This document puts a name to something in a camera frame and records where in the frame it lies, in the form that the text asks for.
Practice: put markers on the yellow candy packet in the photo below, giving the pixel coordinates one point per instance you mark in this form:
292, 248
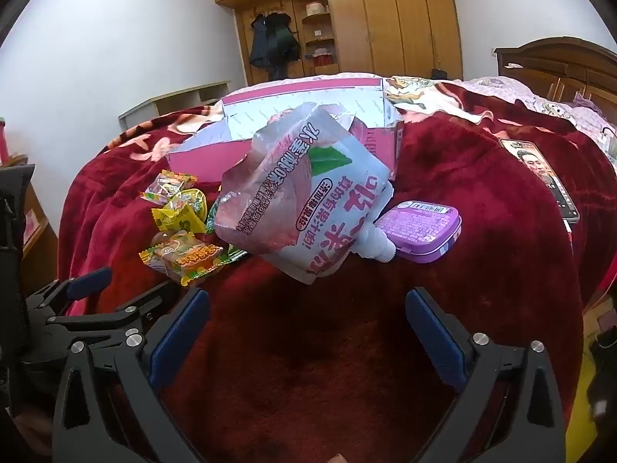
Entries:
181, 214

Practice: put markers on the black bag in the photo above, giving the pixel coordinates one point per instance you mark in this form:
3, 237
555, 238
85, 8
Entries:
438, 74

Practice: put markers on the round white box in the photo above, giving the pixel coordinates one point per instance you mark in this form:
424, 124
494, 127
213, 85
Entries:
317, 8

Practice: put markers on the dark green coat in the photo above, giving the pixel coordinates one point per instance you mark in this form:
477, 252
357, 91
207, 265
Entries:
282, 43

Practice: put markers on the red floral blanket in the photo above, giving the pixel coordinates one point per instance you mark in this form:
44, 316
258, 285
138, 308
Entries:
337, 347

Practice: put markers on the purple tin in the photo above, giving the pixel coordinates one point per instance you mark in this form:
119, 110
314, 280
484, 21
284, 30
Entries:
419, 229

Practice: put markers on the white cloth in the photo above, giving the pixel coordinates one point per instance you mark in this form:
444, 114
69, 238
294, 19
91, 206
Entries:
513, 65

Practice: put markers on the red box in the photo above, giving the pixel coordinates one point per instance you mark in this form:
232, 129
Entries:
322, 60

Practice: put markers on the yellow wooden cabinet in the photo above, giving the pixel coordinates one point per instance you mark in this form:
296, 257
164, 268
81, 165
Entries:
41, 246

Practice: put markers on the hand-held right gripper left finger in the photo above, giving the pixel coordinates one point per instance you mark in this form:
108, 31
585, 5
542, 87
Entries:
178, 337

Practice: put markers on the dark wooden headboard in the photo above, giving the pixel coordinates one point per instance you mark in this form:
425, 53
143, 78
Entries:
554, 58

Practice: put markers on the peach jelly drink pouch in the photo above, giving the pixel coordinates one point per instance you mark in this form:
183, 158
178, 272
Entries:
308, 202

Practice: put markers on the pink cardboard box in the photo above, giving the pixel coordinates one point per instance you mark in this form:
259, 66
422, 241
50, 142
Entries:
308, 88

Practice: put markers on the small colourful candy packet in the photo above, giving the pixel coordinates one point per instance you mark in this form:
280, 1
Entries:
168, 185

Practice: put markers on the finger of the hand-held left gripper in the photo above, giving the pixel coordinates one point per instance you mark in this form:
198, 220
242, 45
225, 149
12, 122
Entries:
144, 299
89, 282

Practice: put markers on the low grey shelf unit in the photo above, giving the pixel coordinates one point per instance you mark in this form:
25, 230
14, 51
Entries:
144, 108

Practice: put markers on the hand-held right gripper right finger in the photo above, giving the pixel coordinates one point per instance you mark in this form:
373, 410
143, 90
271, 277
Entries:
434, 333

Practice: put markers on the burger gummy candy packet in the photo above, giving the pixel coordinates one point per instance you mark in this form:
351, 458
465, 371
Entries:
193, 255

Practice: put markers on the pink checked cartoon bedsheet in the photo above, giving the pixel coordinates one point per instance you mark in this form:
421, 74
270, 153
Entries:
506, 89

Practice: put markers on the smartphone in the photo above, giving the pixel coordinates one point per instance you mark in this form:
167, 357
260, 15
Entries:
544, 173

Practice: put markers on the black jacket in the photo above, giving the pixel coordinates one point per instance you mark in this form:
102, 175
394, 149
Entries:
260, 43

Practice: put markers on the wooden wardrobe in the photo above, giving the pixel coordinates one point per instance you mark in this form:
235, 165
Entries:
385, 19

